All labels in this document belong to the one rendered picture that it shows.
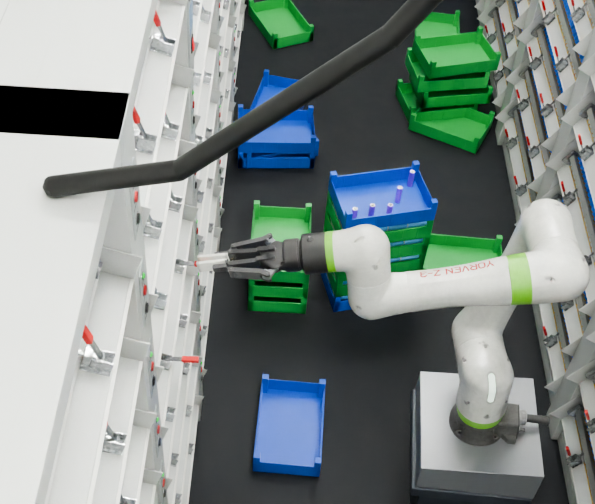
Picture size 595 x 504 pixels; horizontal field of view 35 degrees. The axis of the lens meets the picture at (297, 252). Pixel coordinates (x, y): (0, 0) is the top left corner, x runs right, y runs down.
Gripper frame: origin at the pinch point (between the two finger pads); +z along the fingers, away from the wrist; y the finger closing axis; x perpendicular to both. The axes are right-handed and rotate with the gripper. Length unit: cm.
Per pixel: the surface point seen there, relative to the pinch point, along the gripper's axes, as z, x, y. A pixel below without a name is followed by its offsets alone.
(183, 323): 11.9, -19.8, -1.1
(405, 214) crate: -43, -59, 67
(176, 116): -0.5, 37.7, 6.1
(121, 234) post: -7, 66, -54
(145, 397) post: 1, 27, -54
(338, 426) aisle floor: -16, -99, 16
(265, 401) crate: 7, -93, 24
